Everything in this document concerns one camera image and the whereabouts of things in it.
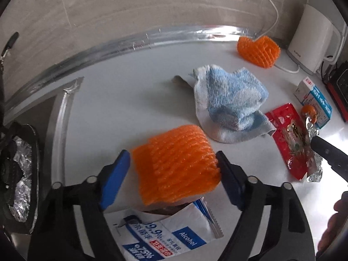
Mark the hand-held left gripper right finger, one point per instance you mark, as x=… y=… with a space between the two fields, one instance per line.
x=231 y=179

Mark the blue and white towel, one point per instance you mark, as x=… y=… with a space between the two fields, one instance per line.
x=231 y=95

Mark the crumpled silver foil wrapper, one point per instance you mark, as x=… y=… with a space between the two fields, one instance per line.
x=312 y=129

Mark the silver foil tape strip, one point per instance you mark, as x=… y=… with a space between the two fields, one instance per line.
x=108 y=43

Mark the small orange foam net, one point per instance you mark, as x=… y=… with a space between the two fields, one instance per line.
x=258 y=51

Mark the person's right hand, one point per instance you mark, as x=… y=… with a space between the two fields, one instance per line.
x=337 y=217

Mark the white and blue medicine box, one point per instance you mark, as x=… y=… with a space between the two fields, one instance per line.
x=316 y=96

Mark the large orange foam net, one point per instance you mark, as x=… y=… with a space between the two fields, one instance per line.
x=176 y=163

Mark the white electric kettle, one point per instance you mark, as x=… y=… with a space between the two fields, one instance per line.
x=310 y=38

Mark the burner foil liner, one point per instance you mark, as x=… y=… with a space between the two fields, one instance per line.
x=21 y=152

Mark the white and blue wipe packet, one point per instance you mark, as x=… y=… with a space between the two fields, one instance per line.
x=174 y=236

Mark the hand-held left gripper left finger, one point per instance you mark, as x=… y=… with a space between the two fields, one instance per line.
x=117 y=176

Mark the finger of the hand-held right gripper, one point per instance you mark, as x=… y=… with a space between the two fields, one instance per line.
x=329 y=152

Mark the red and black blender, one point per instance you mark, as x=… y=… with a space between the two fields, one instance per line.
x=341 y=87

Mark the stainless gas stove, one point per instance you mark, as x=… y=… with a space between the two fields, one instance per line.
x=46 y=119

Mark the small orange round piece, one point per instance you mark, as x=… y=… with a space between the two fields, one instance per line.
x=309 y=111

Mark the red snack packet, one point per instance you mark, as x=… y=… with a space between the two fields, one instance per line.
x=285 y=141

